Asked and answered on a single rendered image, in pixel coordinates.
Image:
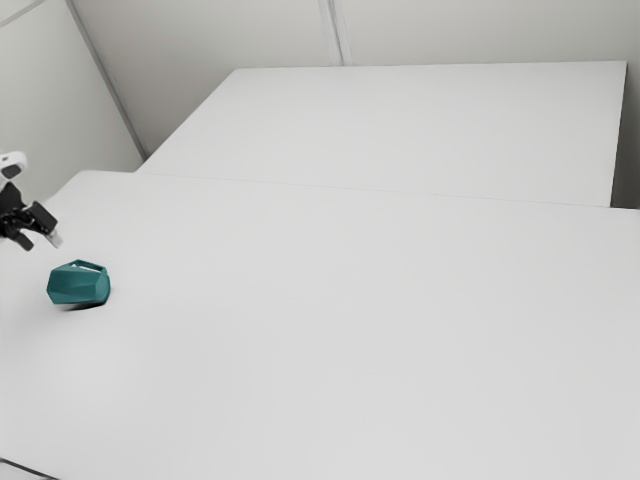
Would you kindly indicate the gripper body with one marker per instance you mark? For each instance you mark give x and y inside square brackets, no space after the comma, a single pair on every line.
[9,202]

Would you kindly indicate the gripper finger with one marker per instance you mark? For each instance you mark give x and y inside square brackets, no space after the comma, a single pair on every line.
[22,241]
[45,221]

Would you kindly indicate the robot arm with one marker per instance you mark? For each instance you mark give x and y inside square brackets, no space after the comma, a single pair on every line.
[11,163]

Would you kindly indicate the teal faceted mug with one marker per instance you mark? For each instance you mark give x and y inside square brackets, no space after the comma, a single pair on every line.
[77,287]

